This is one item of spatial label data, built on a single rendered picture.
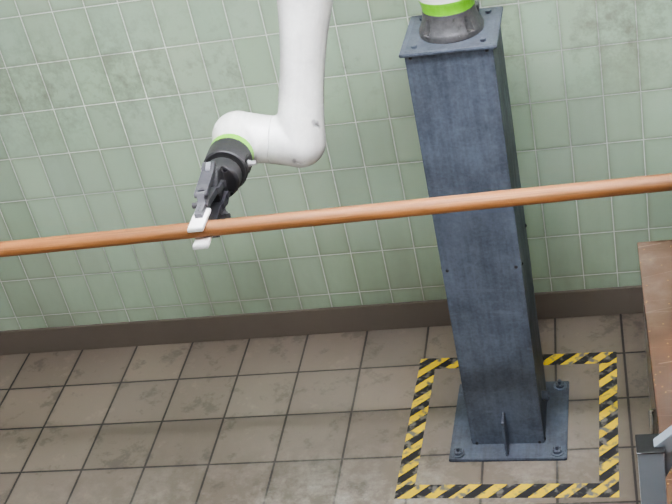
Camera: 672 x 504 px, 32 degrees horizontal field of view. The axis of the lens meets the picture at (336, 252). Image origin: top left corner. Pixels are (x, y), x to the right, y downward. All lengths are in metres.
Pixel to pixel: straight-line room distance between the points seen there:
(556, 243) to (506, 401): 0.61
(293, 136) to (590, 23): 1.13
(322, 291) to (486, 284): 0.92
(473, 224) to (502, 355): 0.41
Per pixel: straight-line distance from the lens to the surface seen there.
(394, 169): 3.50
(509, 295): 3.01
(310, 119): 2.41
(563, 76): 3.34
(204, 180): 2.25
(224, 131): 2.43
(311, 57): 2.39
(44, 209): 3.87
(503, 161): 2.80
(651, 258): 2.98
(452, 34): 2.70
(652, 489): 1.98
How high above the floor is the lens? 2.28
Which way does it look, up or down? 32 degrees down
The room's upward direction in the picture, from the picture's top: 13 degrees counter-clockwise
